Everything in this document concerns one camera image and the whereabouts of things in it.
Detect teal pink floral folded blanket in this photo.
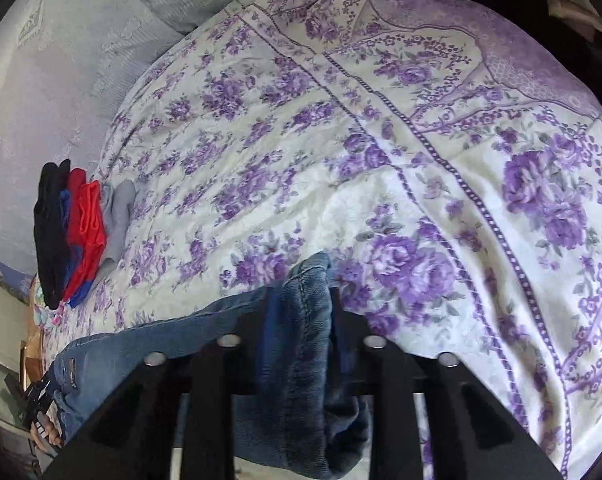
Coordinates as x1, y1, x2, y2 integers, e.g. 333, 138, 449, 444
31, 287, 69, 333

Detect red and blue folded garment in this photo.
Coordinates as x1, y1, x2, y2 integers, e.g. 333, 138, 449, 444
61, 169, 106, 309

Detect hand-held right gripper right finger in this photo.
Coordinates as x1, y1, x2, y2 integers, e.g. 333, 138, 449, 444
330, 286, 565, 480

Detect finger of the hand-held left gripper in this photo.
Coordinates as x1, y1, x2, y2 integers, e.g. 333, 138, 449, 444
28, 379, 56, 403

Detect blue denim pants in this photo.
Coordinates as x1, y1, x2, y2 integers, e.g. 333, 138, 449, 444
48, 251, 372, 480

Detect purple floral bedsheet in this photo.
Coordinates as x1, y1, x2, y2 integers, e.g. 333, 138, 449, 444
36, 0, 602, 480

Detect blue patterned cushion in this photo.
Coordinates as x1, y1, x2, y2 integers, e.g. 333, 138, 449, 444
0, 246, 34, 306

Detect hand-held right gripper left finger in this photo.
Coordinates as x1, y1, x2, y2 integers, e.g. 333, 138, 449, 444
43, 286, 278, 480

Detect person's left hand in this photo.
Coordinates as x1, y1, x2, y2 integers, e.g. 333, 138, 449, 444
32, 416, 64, 455

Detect dark cloth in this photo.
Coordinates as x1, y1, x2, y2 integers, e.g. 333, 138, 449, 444
481, 0, 602, 126

